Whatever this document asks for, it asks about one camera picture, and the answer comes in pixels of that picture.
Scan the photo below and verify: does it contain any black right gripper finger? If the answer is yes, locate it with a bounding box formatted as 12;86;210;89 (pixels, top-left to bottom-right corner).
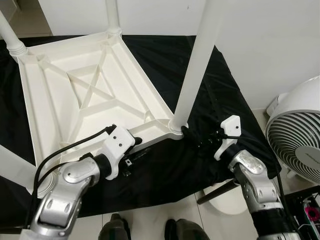
181;126;201;147

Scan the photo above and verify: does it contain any white plastic table top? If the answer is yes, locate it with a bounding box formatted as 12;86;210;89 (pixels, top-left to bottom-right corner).
17;30;188;171

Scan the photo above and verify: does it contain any white plastic table leg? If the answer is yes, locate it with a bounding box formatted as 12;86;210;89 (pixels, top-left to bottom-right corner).
0;145;53;198
106;0;122;36
0;10;28;56
169;0;223;133

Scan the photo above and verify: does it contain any black tablecloth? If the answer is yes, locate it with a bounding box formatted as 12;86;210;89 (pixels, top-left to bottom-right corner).
0;34;281;226

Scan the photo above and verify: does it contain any black slanted table leg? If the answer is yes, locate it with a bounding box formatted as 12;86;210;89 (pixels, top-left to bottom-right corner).
197;179;238;205

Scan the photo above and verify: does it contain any dark robot left foot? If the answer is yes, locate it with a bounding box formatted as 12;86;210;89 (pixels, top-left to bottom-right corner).
99;213;132;240

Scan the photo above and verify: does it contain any dark robot foot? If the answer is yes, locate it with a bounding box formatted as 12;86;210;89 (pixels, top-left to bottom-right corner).
165;218;210;240
99;213;132;240

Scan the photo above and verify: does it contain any white round floor fan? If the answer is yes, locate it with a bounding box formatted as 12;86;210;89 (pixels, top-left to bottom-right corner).
265;75;320;183

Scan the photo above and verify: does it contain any dark robot right foot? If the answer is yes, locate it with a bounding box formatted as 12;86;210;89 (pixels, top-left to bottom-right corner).
165;218;210;240

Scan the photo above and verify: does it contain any black floor stand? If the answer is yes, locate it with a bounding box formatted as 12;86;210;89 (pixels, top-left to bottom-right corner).
282;186;320;240

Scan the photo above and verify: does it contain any pink round reel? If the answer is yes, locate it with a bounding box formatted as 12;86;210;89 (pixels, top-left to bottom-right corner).
306;206;320;222

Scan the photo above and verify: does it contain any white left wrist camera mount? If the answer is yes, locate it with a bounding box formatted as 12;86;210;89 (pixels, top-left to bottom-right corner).
102;125;137;181

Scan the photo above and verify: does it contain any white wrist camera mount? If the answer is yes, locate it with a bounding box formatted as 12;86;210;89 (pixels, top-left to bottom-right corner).
214;115;242;162
102;125;137;181

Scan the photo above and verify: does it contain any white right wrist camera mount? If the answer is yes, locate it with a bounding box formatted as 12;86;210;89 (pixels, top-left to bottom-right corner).
214;115;242;162

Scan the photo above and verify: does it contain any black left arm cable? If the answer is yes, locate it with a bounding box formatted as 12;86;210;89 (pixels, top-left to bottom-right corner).
31;125;117;201

